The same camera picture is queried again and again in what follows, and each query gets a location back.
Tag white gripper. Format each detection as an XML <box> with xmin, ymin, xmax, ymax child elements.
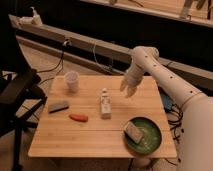
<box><xmin>120</xmin><ymin>62</ymin><xmax>145</xmax><ymax>98</ymax></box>

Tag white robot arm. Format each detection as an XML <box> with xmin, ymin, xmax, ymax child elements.
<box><xmin>120</xmin><ymin>46</ymin><xmax>213</xmax><ymax>171</ymax></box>

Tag white tube bottle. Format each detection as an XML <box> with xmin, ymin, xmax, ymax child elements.
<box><xmin>101</xmin><ymin>88</ymin><xmax>111</xmax><ymax>119</ymax></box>

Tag white sponge on plate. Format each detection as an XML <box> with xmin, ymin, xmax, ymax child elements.
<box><xmin>124</xmin><ymin>122</ymin><xmax>143</xmax><ymax>144</ymax></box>

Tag wooden table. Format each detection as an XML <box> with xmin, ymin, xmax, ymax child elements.
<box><xmin>28</xmin><ymin>75</ymin><xmax>177</xmax><ymax>158</ymax></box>

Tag orange carrot toy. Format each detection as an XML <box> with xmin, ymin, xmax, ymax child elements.
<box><xmin>69</xmin><ymin>114</ymin><xmax>88</xmax><ymax>122</ymax></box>

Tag green plate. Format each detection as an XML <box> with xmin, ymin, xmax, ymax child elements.
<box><xmin>124</xmin><ymin>117</ymin><xmax>162</xmax><ymax>155</ymax></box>

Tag black chair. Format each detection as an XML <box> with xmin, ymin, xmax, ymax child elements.
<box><xmin>0</xmin><ymin>9</ymin><xmax>47</xmax><ymax>171</ymax></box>

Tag white spray bottle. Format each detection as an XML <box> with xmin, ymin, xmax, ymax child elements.
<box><xmin>31</xmin><ymin>6</ymin><xmax>43</xmax><ymax>26</ymax></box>

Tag white hanging cable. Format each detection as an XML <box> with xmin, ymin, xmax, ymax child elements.
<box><xmin>91</xmin><ymin>43</ymin><xmax>133</xmax><ymax>75</ymax></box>

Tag black floor cables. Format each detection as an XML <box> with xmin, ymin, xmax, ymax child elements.
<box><xmin>164</xmin><ymin>103</ymin><xmax>184</xmax><ymax>168</ymax></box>

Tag black cable left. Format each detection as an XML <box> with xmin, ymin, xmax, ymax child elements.
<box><xmin>35</xmin><ymin>39</ymin><xmax>72</xmax><ymax>86</ymax></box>

